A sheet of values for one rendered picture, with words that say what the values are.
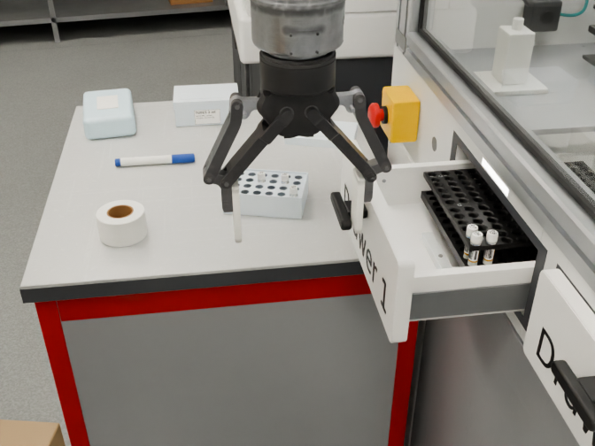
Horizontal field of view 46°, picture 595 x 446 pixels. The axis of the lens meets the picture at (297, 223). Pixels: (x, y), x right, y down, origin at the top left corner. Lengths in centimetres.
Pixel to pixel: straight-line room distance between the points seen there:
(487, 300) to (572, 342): 13
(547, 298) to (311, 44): 33
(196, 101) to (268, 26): 73
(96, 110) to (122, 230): 42
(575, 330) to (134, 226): 62
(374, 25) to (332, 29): 94
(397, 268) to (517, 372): 23
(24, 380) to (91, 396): 87
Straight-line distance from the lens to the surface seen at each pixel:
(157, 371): 112
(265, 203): 108
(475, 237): 80
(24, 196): 284
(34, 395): 197
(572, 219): 71
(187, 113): 139
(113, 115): 137
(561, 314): 71
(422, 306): 77
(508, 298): 81
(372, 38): 162
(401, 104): 112
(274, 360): 112
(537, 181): 76
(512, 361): 88
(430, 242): 89
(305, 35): 66
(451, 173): 94
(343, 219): 80
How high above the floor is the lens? 134
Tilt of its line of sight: 32 degrees down
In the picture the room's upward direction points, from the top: straight up
